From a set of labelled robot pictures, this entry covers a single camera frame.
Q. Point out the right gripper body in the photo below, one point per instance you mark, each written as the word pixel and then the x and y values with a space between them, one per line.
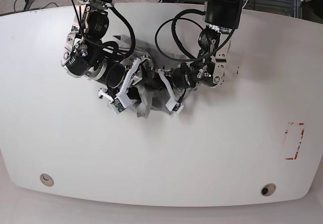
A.
pixel 117 78

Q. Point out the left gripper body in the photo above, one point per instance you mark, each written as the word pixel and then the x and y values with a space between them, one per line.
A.
pixel 182 77

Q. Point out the grey T-shirt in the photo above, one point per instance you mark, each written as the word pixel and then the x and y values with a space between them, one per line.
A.
pixel 150 100

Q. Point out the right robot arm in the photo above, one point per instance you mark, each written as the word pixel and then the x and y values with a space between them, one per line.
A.
pixel 85 51

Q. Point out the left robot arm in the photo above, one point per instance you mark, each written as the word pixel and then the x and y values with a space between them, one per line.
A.
pixel 222 18

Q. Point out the red tape rectangle marker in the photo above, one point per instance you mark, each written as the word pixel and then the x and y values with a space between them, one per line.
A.
pixel 292 140

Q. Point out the left table grommet hole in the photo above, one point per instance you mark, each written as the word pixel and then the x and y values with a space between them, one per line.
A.
pixel 47 180

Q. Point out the table grommet hole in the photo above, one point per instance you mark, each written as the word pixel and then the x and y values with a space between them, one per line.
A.
pixel 47 180
pixel 268 189

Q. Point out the right table grommet hole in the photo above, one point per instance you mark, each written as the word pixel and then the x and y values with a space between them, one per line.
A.
pixel 268 189

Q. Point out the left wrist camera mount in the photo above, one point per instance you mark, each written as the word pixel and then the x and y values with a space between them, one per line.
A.
pixel 173 106

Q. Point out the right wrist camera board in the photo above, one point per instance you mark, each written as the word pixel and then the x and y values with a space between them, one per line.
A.
pixel 120 104

